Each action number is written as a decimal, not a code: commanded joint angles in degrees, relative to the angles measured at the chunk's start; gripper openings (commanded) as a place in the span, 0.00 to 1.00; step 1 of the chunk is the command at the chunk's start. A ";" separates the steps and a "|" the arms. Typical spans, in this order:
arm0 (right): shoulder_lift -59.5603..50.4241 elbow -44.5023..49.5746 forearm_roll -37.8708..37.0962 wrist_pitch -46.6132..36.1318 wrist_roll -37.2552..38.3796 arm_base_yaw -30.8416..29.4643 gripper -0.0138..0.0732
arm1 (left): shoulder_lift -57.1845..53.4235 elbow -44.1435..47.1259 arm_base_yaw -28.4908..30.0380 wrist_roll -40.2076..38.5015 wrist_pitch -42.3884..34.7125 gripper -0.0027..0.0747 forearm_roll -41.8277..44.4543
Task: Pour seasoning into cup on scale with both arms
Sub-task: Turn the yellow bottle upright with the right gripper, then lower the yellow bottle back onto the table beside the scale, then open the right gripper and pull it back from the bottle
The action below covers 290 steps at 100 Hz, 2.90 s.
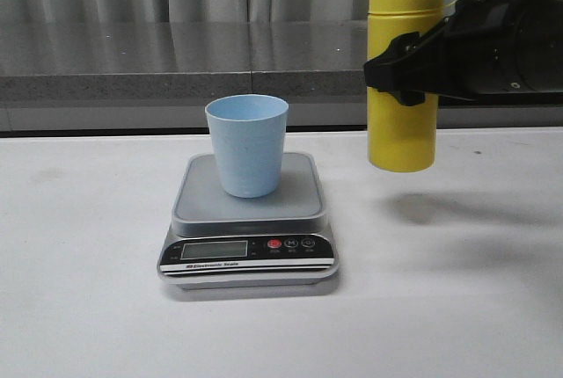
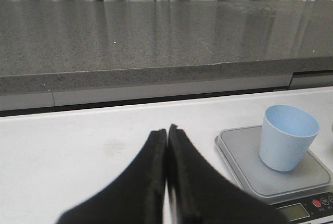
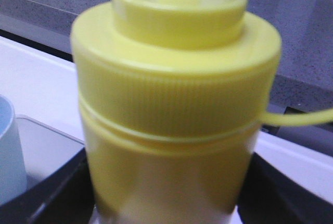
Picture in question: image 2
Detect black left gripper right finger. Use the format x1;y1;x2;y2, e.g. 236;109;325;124
167;125;287;223

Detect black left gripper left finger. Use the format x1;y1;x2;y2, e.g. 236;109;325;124
57;129;167;223

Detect light blue plastic cup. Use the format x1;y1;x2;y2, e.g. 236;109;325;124
259;105;319;172

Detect digital kitchen scale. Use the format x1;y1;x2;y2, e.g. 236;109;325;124
215;126;332;223

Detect grey stone counter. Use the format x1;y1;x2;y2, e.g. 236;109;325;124
1;1;332;116

